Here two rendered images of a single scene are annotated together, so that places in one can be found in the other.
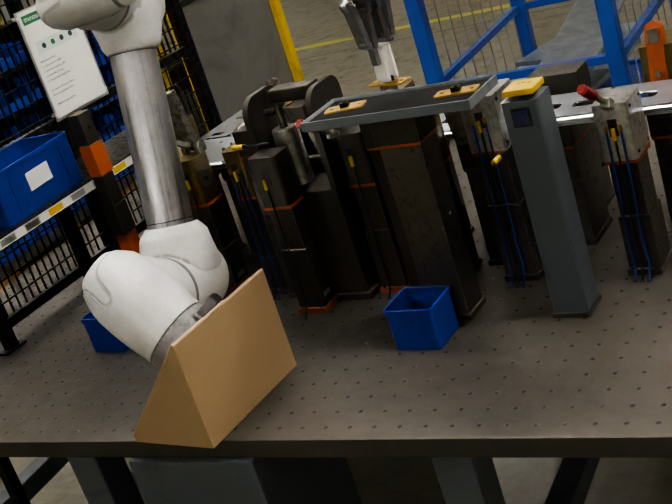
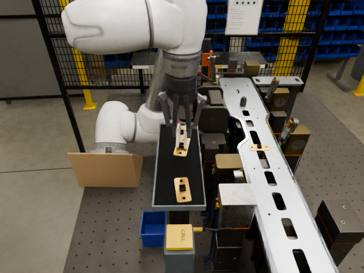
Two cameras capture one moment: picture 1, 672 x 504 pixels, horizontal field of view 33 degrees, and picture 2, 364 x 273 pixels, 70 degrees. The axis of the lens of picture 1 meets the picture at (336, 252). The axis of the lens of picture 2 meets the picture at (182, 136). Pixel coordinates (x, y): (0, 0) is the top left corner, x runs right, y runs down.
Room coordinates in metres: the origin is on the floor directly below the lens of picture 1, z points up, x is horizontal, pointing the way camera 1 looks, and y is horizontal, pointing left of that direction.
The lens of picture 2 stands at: (1.76, -0.68, 1.71)
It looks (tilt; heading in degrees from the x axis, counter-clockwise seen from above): 38 degrees down; 53
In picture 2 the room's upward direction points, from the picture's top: straight up
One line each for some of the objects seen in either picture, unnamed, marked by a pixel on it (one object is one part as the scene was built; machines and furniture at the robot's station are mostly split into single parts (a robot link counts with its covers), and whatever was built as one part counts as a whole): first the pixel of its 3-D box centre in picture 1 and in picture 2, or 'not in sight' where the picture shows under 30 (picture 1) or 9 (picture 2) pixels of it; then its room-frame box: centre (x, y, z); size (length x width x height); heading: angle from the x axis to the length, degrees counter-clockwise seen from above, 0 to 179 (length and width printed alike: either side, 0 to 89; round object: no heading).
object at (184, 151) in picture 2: (388, 79); (182, 145); (2.12, -0.20, 1.20); 0.08 x 0.04 x 0.01; 43
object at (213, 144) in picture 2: (399, 203); (208, 181); (2.28, -0.16, 0.90); 0.05 x 0.05 x 0.40; 54
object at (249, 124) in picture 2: not in sight; (244, 147); (2.62, -0.07, 0.84); 0.12 x 0.05 x 0.29; 144
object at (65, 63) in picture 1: (61, 55); (244, 10); (3.19, 0.55, 1.30); 0.23 x 0.02 x 0.31; 144
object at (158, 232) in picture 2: (422, 318); (154, 228); (2.03, -0.12, 0.75); 0.11 x 0.10 x 0.09; 54
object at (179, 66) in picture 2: not in sight; (181, 60); (2.12, -0.20, 1.47); 0.09 x 0.09 x 0.06
